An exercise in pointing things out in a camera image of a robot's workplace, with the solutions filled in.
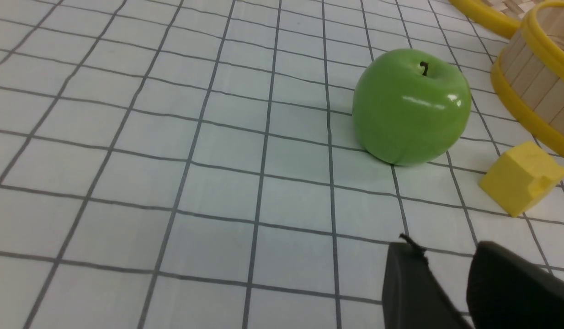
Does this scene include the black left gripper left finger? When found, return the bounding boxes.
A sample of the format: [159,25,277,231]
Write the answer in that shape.
[382,234,472,329]

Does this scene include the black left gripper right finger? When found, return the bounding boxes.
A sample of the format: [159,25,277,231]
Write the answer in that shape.
[466,241,564,329]

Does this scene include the bamboo steamer tray yellow rim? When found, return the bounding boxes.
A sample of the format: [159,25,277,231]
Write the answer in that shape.
[490,1,564,158]

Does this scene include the woven bamboo steamer lid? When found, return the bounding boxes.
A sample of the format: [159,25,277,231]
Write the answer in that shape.
[449,0,542,39]

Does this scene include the yellow foam cube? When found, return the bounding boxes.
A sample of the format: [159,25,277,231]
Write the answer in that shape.
[479,140,564,218]

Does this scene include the green apple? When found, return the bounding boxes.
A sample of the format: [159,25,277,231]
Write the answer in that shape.
[352,48,472,166]

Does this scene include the white grid tablecloth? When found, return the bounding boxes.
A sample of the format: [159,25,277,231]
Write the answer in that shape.
[0,0,564,329]

